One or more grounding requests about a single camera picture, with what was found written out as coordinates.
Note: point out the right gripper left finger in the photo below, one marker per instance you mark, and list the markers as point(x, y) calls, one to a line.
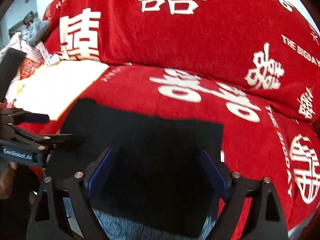
point(48, 217)

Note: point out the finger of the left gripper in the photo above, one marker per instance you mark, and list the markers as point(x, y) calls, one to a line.
point(17, 116)
point(26, 140)

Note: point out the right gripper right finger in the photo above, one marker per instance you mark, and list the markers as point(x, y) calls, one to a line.
point(265, 218)

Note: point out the black pants grey patterned waistband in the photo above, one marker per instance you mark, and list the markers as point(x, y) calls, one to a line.
point(156, 188)

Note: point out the person's left hand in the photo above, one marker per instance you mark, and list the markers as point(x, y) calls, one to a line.
point(7, 180)

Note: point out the white bed sheet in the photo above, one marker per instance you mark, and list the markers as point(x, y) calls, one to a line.
point(51, 90)

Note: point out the red blanket white characters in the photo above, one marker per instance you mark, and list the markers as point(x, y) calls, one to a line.
point(257, 140)

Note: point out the pile of clothes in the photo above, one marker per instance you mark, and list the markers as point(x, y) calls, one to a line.
point(29, 41)

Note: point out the red pillow white characters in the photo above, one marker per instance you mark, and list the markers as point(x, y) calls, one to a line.
point(268, 47)

